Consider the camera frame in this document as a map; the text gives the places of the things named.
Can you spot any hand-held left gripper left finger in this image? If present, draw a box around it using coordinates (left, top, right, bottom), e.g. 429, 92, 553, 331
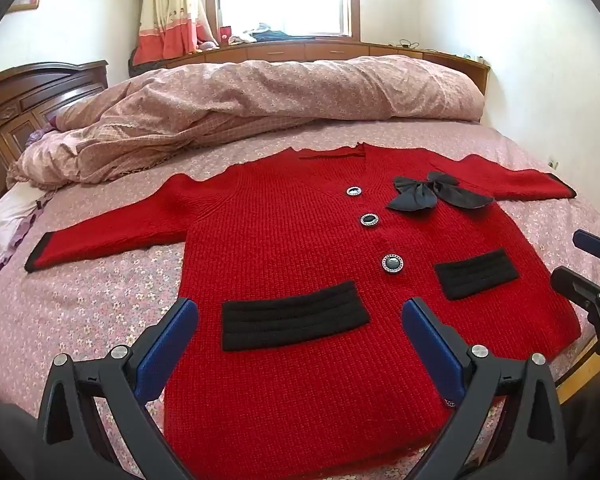
36, 297, 201, 480

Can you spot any red knit cardigan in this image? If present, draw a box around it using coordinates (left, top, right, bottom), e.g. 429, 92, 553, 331
25, 142, 581, 466

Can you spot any wooden windowsill cabinet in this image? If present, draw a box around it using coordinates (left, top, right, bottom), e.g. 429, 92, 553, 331
127, 40, 492, 96

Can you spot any white purple pillow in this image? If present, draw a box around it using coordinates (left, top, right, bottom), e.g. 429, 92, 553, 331
0, 195, 46, 291

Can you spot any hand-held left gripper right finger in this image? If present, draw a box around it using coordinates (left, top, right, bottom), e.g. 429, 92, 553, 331
401, 296, 568, 480

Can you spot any cream and red curtain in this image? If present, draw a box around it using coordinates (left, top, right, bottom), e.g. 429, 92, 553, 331
132, 0, 216, 66

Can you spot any dark wooden headboard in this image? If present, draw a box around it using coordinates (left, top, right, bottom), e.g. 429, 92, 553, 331
0, 60, 110, 221

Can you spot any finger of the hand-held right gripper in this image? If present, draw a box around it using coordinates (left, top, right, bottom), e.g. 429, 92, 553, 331
572, 229, 600, 267
551, 266, 600, 322

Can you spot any wooden bed frame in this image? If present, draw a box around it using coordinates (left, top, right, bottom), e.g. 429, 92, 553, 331
555, 335, 600, 401

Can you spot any pink floral duvet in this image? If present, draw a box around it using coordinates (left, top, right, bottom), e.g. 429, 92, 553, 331
7, 55, 486, 191

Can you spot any pile of clothes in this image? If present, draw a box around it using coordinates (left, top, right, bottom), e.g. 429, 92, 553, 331
230, 22, 293, 45

